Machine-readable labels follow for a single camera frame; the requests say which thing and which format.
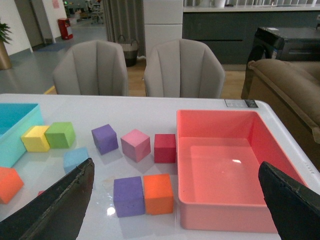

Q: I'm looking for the woven basket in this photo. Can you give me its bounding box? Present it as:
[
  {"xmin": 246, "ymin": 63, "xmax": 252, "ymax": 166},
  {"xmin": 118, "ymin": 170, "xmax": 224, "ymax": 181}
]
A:
[{"xmin": 118, "ymin": 35, "xmax": 139, "ymax": 67}]

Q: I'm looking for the orange foam block right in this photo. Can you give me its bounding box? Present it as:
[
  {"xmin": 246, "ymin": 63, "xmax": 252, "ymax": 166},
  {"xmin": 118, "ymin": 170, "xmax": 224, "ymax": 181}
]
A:
[{"xmin": 143, "ymin": 173, "xmax": 174, "ymax": 215}]

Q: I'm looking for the orange foam block left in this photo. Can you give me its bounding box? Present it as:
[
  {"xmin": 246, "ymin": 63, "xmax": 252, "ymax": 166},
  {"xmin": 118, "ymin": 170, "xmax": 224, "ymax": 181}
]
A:
[{"xmin": 0, "ymin": 167, "xmax": 24, "ymax": 204}]

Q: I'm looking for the grey chair left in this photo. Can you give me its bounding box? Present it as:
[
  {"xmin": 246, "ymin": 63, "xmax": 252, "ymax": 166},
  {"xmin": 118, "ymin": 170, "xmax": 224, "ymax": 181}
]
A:
[{"xmin": 52, "ymin": 40, "xmax": 129, "ymax": 96}]

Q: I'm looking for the pink plastic bin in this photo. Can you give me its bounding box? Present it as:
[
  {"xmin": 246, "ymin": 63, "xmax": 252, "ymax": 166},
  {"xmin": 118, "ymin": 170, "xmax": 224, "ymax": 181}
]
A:
[{"xmin": 177, "ymin": 110, "xmax": 304, "ymax": 233}]

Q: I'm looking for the black appliance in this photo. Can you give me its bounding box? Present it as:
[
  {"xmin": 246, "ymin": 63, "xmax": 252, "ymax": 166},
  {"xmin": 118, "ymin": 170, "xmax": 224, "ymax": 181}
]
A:
[{"xmin": 240, "ymin": 26, "xmax": 320, "ymax": 100}]

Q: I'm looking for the brown sofa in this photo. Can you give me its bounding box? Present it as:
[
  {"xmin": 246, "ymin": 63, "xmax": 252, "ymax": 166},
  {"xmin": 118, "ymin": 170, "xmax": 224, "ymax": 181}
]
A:
[{"xmin": 241, "ymin": 59, "xmax": 320, "ymax": 169}]

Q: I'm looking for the grey chair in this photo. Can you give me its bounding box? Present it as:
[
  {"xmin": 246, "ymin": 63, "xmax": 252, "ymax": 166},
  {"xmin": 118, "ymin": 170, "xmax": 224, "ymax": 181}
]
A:
[
  {"xmin": 52, "ymin": 40, "xmax": 129, "ymax": 96},
  {"xmin": 144, "ymin": 39, "xmax": 226, "ymax": 99}
]

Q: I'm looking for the table label sticker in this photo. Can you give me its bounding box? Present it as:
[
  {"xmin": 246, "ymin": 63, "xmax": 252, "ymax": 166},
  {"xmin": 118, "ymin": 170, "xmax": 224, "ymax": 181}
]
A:
[{"xmin": 224, "ymin": 99, "xmax": 258, "ymax": 108}]

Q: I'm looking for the dark grey counter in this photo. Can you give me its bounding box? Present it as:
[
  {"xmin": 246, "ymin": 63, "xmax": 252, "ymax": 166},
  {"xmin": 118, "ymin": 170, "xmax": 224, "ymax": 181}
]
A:
[{"xmin": 182, "ymin": 6, "xmax": 320, "ymax": 65}]

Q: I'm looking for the purple foam block far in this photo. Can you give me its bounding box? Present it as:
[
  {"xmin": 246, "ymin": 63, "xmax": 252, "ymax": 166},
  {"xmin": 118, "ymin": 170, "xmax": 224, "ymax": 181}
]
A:
[{"xmin": 91, "ymin": 124, "xmax": 119, "ymax": 155}]

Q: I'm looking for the pink foam block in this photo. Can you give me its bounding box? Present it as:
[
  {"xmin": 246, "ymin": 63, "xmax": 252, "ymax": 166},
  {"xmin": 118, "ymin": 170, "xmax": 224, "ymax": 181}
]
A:
[{"xmin": 120, "ymin": 129, "xmax": 151, "ymax": 163}]

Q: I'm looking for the teal plastic bin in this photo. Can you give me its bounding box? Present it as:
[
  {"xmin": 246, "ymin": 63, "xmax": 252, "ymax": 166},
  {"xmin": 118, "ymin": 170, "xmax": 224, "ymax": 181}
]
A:
[{"xmin": 0, "ymin": 103, "xmax": 44, "ymax": 168}]

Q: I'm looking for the orange foam block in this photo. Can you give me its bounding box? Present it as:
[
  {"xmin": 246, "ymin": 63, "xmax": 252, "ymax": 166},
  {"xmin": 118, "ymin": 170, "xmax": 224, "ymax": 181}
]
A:
[
  {"xmin": 0, "ymin": 167, "xmax": 24, "ymax": 204},
  {"xmin": 143, "ymin": 173, "xmax": 174, "ymax": 215}
]

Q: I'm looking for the grey curtain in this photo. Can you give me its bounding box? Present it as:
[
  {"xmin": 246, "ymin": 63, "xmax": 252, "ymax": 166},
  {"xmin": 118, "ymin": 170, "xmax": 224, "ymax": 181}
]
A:
[{"xmin": 101, "ymin": 0, "xmax": 146, "ymax": 57}]

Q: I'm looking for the purple foam block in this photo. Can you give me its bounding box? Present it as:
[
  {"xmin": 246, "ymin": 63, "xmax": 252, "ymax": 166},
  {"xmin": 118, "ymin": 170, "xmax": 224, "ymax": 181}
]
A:
[
  {"xmin": 91, "ymin": 124, "xmax": 119, "ymax": 155},
  {"xmin": 113, "ymin": 176, "xmax": 146, "ymax": 218}
]

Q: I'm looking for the grey chair right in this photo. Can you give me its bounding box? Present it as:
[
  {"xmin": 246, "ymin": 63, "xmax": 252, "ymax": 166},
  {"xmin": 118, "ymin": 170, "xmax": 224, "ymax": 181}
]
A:
[{"xmin": 144, "ymin": 39, "xmax": 226, "ymax": 99}]

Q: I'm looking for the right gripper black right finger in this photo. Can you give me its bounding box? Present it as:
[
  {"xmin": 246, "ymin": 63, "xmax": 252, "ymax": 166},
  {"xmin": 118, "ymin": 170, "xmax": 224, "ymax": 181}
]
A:
[{"xmin": 258, "ymin": 161, "xmax": 320, "ymax": 240}]

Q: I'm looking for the red foam block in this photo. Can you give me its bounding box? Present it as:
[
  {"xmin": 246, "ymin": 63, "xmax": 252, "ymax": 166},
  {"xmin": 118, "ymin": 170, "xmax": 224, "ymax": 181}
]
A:
[{"xmin": 154, "ymin": 133, "xmax": 177, "ymax": 164}]

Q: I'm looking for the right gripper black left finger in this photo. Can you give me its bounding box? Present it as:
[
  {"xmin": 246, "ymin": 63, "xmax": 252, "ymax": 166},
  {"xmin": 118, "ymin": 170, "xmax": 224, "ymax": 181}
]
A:
[{"xmin": 0, "ymin": 158, "xmax": 95, "ymax": 240}]

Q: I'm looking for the white cabinet column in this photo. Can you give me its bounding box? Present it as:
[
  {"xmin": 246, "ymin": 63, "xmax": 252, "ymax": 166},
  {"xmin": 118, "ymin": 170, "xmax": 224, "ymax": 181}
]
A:
[{"xmin": 143, "ymin": 0, "xmax": 184, "ymax": 59}]

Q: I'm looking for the purple foam block near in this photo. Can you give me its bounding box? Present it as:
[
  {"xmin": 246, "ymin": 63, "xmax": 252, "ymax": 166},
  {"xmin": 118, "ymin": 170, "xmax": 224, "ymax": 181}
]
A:
[{"xmin": 113, "ymin": 176, "xmax": 146, "ymax": 218}]

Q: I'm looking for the yellow foam block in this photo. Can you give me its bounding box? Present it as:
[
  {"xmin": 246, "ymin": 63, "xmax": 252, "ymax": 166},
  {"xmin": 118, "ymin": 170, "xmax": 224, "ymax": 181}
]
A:
[{"xmin": 20, "ymin": 125, "xmax": 50, "ymax": 152}]

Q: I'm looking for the green foam block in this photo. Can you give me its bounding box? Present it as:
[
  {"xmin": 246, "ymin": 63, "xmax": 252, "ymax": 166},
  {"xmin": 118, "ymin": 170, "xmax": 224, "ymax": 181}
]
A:
[{"xmin": 44, "ymin": 122, "xmax": 76, "ymax": 149}]

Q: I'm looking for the potted plant gold pot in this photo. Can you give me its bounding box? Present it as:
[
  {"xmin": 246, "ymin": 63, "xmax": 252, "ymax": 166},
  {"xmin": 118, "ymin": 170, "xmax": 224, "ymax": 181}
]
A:
[{"xmin": 0, "ymin": 22, "xmax": 12, "ymax": 71}]

